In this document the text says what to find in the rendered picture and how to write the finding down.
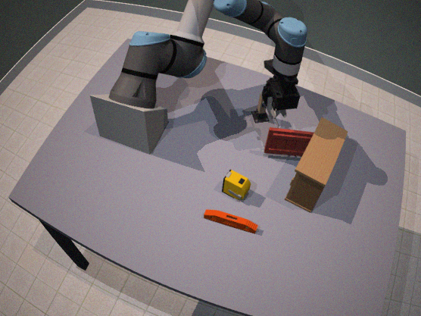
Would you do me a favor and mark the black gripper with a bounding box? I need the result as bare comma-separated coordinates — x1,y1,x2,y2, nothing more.
262,67,300,119

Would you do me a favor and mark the orange flat bar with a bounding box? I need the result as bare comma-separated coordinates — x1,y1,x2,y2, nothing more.
204,209,258,233

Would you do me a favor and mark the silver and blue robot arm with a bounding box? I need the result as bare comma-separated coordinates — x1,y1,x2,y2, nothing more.
109,0,307,108

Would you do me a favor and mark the brown wooden cabinet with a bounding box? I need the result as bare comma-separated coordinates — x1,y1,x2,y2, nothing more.
264,117,348,212

